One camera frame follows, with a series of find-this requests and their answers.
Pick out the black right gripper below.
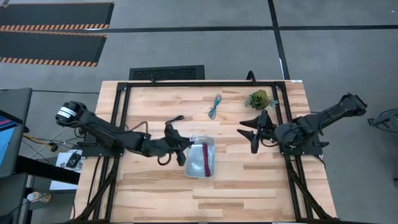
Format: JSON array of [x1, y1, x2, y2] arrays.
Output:
[[236, 109, 279, 154]]

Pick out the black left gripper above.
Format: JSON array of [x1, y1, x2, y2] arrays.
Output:
[[152, 123, 195, 167]]

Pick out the teal USB-C cable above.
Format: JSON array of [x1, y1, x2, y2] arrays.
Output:
[[208, 93, 223, 121]]

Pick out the potted green succulent plant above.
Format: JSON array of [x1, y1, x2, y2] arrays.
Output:
[[244, 89, 279, 111]]

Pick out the black floor vent grille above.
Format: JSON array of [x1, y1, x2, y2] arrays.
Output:
[[128, 64, 206, 82]]

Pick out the black handheld controller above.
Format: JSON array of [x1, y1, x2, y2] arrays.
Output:
[[65, 151, 83, 169]]

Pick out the white paper sheet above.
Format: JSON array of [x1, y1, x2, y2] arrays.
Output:
[[49, 149, 83, 192]]

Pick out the white cup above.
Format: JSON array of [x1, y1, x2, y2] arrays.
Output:
[[27, 191, 52, 204]]

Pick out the black hazard-striped floor mat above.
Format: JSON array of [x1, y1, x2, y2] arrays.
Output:
[[0, 30, 108, 68], [0, 2, 115, 31]]

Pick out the white plastic handled bin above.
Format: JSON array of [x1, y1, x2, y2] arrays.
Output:
[[184, 135, 216, 179]]

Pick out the black aluminium table frame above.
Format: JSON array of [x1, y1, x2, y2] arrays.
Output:
[[70, 79, 335, 223]]

